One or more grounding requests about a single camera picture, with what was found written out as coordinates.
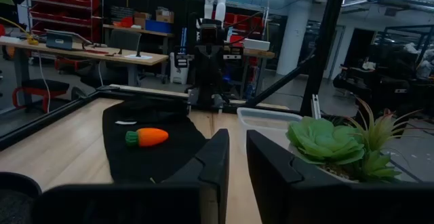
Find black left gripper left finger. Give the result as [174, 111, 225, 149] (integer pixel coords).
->
[32, 128, 231, 224]

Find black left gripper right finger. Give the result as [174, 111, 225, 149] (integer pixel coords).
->
[246, 130, 434, 224]

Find black cloth with white label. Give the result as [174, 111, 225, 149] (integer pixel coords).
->
[102, 96, 210, 185]

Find orange toy carrot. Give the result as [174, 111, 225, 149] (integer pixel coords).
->
[125, 127, 170, 148]

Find clear plastic tupperware container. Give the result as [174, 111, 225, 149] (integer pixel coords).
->
[236, 107, 303, 153]

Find succulent plant in white pot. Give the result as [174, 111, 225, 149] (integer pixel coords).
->
[285, 96, 434, 184]

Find white box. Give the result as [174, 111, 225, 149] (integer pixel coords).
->
[243, 38, 271, 51]

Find white building column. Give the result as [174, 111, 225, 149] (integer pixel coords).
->
[276, 0, 312, 77]

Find blue plastic bin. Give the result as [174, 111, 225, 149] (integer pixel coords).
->
[145, 19, 172, 34]

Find long wooden desk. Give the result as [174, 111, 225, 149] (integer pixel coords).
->
[0, 35, 170, 88]

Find cardboard box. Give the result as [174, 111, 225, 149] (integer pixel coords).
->
[155, 9, 175, 24]

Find red-framed black stool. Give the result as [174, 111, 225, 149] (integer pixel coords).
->
[12, 79, 71, 113]

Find red bin shelving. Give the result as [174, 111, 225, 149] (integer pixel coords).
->
[27, 0, 102, 43]

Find black aluminium table frame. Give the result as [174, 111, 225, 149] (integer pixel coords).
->
[0, 0, 350, 150]

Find white cable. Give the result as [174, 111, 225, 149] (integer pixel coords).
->
[37, 52, 52, 113]

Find yellow cable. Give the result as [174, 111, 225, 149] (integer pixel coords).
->
[0, 16, 40, 46]

